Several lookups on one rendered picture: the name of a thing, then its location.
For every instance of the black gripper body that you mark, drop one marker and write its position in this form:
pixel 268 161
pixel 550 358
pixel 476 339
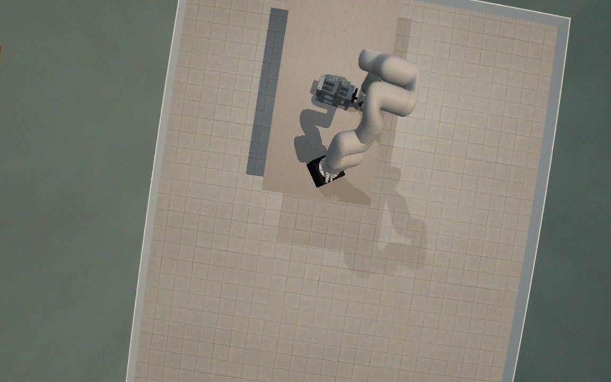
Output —
pixel 360 97

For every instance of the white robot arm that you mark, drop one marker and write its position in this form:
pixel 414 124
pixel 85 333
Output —
pixel 350 146

